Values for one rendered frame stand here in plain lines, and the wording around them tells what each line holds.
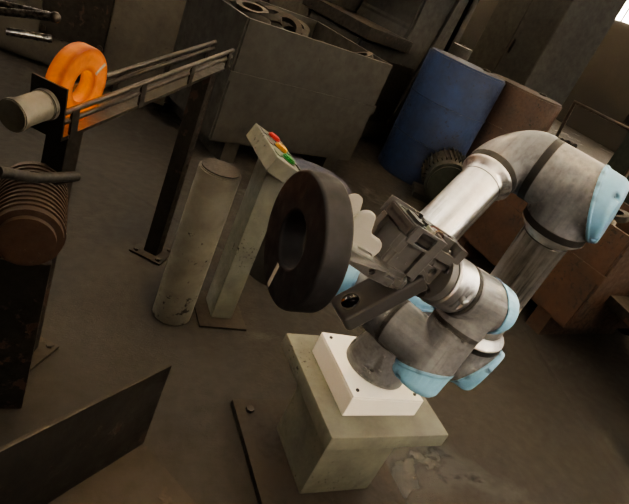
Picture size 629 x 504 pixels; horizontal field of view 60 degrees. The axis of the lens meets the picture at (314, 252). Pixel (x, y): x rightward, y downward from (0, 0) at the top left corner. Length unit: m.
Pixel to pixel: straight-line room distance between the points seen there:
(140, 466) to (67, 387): 0.91
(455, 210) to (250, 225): 0.86
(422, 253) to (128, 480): 0.39
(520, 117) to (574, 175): 3.28
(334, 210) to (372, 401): 0.75
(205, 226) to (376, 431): 0.71
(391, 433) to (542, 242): 0.53
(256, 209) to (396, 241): 1.02
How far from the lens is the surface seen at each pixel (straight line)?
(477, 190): 0.93
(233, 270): 1.71
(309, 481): 1.40
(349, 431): 1.21
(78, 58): 1.17
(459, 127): 3.98
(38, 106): 1.11
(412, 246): 0.63
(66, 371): 1.54
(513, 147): 0.98
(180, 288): 1.66
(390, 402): 1.27
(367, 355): 1.25
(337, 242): 0.53
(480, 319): 0.77
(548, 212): 0.99
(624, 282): 2.90
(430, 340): 0.77
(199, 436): 1.47
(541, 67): 5.40
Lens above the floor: 1.08
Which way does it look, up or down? 26 degrees down
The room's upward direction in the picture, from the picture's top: 25 degrees clockwise
